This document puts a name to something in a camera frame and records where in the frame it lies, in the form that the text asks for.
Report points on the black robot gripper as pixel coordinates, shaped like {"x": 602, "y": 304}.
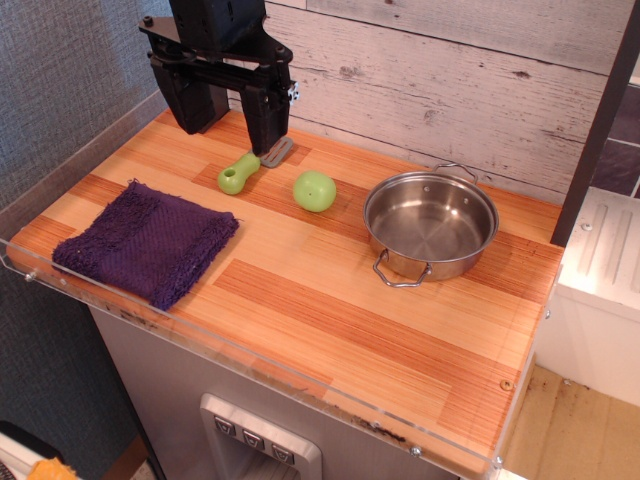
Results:
{"x": 203, "y": 34}

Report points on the stainless steel pot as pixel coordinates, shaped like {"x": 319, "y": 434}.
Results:
{"x": 427, "y": 226}

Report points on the purple cloth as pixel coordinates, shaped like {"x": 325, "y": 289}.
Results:
{"x": 148, "y": 243}

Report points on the green toy apple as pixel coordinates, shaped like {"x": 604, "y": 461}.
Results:
{"x": 314, "y": 191}

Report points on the grey toy fridge cabinet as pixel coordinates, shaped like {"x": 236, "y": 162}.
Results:
{"x": 166, "y": 384}

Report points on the silver dispenser panel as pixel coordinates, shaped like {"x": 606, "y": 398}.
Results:
{"x": 255, "y": 442}

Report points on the yellow object at corner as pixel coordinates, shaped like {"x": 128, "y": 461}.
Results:
{"x": 51, "y": 469}

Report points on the white toy sink unit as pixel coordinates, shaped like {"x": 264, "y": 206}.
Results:
{"x": 590, "y": 332}

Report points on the green handled grey spatula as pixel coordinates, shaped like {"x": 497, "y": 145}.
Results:
{"x": 233, "y": 179}

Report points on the clear acrylic guard rail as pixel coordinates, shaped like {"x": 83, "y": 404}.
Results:
{"x": 293, "y": 302}

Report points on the dark right shelf post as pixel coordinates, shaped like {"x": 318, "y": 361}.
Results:
{"x": 609, "y": 104}

